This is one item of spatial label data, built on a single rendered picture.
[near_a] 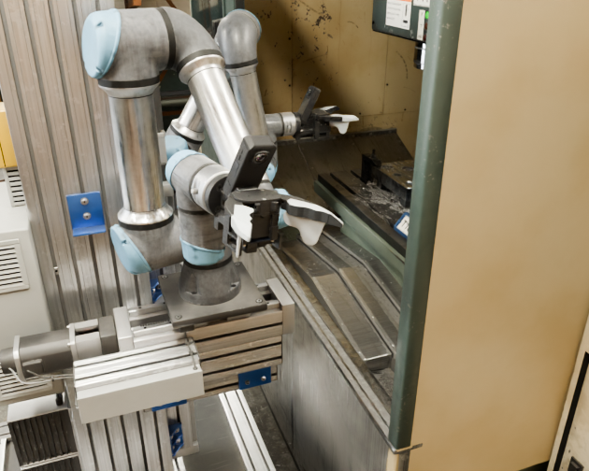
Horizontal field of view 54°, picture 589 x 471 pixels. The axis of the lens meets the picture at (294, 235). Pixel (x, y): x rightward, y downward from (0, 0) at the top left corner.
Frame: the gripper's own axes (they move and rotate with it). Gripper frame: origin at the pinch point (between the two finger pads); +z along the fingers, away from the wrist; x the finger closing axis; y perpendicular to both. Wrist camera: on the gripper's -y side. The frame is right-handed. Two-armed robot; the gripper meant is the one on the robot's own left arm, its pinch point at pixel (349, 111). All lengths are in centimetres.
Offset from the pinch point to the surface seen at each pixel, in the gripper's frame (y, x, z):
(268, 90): 15, -110, 9
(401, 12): -30.3, -0.7, 17.4
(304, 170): 54, -90, 20
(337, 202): 43, -24, 8
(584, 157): -13, 94, 3
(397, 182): 31.1, -6.9, 25.1
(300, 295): 50, 27, -28
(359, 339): 60, 43, -14
